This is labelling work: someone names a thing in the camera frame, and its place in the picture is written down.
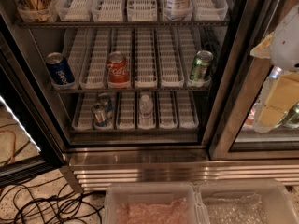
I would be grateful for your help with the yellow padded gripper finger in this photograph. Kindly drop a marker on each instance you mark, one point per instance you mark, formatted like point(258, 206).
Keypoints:
point(283, 95)

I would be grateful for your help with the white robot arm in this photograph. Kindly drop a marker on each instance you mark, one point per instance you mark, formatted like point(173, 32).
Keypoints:
point(284, 53)

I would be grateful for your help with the red can behind glass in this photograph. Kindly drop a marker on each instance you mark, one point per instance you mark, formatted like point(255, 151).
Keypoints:
point(250, 118)

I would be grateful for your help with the green soda can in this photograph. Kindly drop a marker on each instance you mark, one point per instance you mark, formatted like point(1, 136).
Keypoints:
point(201, 65)

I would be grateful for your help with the stainless steel fridge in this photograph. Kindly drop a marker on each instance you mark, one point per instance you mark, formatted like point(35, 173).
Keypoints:
point(197, 132)

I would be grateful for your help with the red Coca-Cola can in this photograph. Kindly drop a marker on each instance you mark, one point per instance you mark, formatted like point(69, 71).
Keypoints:
point(117, 67)

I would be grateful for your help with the rear Red Bull can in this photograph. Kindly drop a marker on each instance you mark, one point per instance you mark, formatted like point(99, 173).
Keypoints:
point(105, 99)

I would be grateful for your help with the red bull can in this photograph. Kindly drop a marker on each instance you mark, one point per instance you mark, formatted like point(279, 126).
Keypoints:
point(105, 99)
point(100, 115)

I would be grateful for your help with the front Red Bull can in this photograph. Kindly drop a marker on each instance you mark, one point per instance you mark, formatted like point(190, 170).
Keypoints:
point(100, 115)

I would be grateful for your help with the blue Pepsi can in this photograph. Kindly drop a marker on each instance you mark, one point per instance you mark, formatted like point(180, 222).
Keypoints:
point(59, 69)

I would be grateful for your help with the open fridge glass door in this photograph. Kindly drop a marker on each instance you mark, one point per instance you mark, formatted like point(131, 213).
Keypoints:
point(17, 103)

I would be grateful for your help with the green bottle behind glass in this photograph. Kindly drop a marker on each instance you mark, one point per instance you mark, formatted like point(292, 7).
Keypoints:
point(292, 118)

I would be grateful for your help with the clear bubble wrap bin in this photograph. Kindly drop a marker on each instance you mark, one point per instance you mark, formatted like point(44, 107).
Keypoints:
point(248, 202)

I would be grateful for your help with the clear water bottle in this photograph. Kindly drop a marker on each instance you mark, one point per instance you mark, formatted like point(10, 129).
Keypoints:
point(146, 111)

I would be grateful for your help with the white labelled bottle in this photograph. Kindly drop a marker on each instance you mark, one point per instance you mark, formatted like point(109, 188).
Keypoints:
point(176, 10)

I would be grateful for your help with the pink bubble wrap bin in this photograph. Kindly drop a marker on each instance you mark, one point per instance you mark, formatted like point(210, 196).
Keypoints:
point(153, 203)

